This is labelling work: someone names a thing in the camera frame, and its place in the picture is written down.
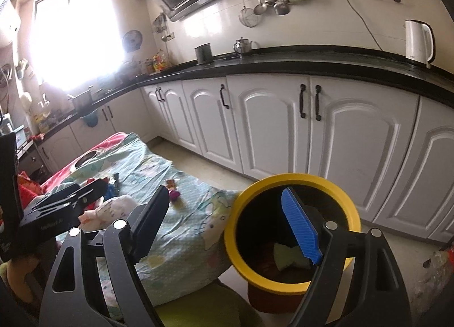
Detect blue plastic bag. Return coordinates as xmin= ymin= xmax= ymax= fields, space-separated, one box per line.
xmin=103 ymin=183 xmax=119 ymax=201

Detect purple orange candy wrapper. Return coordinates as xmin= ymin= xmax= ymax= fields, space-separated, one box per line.
xmin=165 ymin=179 xmax=181 ymax=202

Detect yellow rimmed trash bin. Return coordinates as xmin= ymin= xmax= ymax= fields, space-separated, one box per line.
xmin=224 ymin=173 xmax=361 ymax=314

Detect pink red cloth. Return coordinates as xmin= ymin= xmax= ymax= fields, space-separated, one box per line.
xmin=38 ymin=131 xmax=128 ymax=193

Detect steel bowl on table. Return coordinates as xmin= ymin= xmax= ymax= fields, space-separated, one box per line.
xmin=74 ymin=149 xmax=98 ymax=169

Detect blue hanging basin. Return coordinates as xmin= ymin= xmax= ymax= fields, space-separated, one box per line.
xmin=81 ymin=110 xmax=98 ymax=128

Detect steel cooking pot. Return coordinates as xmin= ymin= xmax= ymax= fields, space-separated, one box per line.
xmin=67 ymin=86 xmax=93 ymax=112

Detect white lower cabinets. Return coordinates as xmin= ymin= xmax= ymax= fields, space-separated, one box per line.
xmin=40 ymin=74 xmax=453 ymax=242

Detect cartoon print green tablecloth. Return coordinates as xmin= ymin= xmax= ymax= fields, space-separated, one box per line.
xmin=52 ymin=132 xmax=243 ymax=320

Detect dark metal cup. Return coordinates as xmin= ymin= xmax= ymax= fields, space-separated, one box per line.
xmin=194 ymin=43 xmax=213 ymax=65

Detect steel teapot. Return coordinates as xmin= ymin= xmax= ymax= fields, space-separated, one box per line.
xmin=233 ymin=37 xmax=254 ymax=58

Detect white electric kettle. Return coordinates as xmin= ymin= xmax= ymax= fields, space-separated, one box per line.
xmin=405 ymin=20 xmax=436 ymax=68

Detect hanging steel ladle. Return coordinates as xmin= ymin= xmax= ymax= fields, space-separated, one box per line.
xmin=253 ymin=0 xmax=267 ymax=16

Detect wire mesh strainer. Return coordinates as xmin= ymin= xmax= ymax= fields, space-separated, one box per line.
xmin=239 ymin=0 xmax=260 ymax=28

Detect black kettle power cable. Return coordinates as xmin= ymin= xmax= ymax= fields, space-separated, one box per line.
xmin=341 ymin=0 xmax=384 ymax=52

